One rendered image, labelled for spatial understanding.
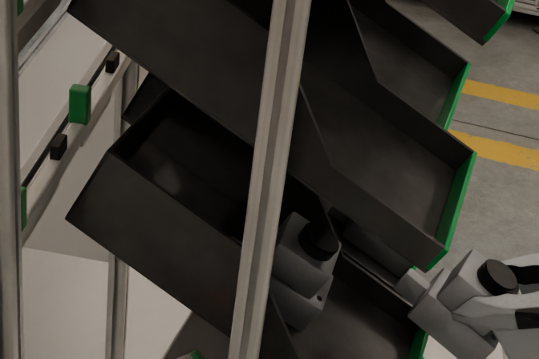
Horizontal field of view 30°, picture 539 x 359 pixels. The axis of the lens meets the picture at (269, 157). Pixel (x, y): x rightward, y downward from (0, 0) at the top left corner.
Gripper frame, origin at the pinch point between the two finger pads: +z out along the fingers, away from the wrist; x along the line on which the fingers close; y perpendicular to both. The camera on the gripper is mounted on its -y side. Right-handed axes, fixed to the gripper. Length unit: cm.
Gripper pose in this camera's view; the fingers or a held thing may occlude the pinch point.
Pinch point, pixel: (477, 287)
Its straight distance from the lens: 77.1
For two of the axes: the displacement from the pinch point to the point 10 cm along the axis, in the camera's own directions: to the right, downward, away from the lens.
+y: 2.8, 9.2, 2.8
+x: 4.5, -3.8, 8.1
